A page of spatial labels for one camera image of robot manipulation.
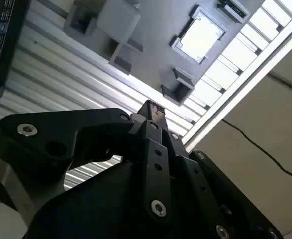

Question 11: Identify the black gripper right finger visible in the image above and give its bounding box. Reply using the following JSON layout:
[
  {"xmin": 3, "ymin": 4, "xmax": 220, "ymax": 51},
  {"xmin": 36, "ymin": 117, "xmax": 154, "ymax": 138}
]
[{"xmin": 153, "ymin": 103, "xmax": 284, "ymax": 239}]

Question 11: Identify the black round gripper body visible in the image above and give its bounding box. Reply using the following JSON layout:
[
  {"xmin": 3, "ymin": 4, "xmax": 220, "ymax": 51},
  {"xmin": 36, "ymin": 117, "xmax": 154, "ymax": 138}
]
[{"xmin": 23, "ymin": 161, "xmax": 226, "ymax": 239}]

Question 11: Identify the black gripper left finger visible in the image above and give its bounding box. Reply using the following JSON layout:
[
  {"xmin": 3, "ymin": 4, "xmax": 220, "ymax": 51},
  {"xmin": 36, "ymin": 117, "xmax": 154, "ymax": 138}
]
[{"xmin": 0, "ymin": 99, "xmax": 172, "ymax": 224}]

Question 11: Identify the silver square CPU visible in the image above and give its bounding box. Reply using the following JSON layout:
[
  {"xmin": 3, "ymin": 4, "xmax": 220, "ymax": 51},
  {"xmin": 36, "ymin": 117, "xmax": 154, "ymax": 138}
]
[{"xmin": 178, "ymin": 15, "xmax": 226, "ymax": 62}]

